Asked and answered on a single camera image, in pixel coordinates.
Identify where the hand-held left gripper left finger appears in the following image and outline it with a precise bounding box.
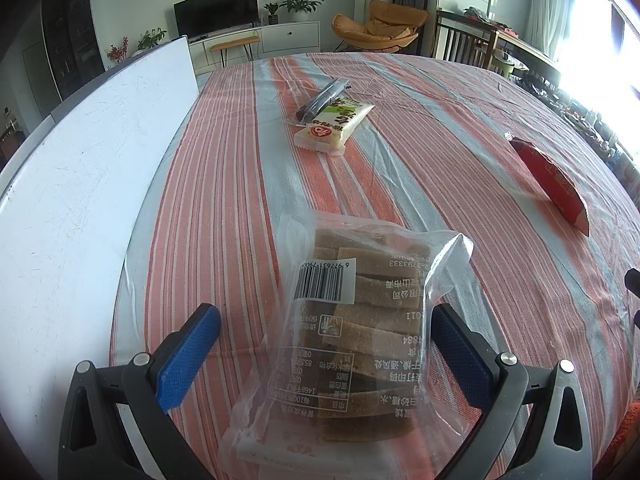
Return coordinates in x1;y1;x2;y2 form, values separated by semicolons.
57;304;222;480

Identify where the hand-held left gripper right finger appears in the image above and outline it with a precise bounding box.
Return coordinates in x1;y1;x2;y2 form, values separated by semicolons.
431;304;593;480

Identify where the clear bag of brown cakes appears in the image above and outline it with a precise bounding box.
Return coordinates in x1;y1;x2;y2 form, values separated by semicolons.
218;209;475;480

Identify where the red fleece clothing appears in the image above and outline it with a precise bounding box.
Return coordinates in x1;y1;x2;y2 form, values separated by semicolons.
612;400;640;480

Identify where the red snack packet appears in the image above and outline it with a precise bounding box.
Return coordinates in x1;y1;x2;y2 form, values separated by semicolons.
504;132;591;237

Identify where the clutter of tableware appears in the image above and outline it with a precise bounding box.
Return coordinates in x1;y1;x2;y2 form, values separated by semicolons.
520;67;640;181

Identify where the striped tablecloth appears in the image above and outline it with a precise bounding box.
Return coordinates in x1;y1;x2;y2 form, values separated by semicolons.
111;52;640;480

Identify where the white board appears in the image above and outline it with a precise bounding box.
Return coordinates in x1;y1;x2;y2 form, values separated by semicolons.
0;36;200;461

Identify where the wooden dining table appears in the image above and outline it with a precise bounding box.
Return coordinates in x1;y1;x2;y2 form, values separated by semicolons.
467;7;561;78

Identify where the white snack packet green print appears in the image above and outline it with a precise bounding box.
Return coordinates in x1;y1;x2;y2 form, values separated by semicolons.
292;96;376;157

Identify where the dark slim snack packet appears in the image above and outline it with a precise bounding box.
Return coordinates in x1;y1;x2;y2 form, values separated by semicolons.
286;77;351;126

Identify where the dark wooden slatted chair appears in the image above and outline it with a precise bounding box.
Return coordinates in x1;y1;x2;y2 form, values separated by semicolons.
434;8;493;68

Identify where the red flower arrangement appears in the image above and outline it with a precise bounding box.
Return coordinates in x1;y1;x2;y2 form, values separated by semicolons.
106;37;130;65

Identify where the wooden bench with metal legs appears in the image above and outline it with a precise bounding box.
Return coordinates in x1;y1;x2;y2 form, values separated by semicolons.
210;36;262;68

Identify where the potted plant in white vase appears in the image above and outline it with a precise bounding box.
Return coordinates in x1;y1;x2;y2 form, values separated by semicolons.
136;28;168;52

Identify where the white television cabinet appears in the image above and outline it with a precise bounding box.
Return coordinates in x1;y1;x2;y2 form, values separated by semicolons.
187;21;321;73

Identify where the orange lounge chair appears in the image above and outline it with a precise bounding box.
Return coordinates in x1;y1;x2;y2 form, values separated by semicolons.
331;0;430;54

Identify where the dark display cabinet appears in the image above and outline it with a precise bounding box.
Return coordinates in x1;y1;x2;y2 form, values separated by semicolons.
40;0;106;103

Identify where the black television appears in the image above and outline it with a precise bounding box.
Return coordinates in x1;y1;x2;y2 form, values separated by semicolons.
173;0;259;38

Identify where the large leafy potted plant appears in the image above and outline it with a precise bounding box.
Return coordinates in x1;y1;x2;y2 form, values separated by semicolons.
278;0;325;23

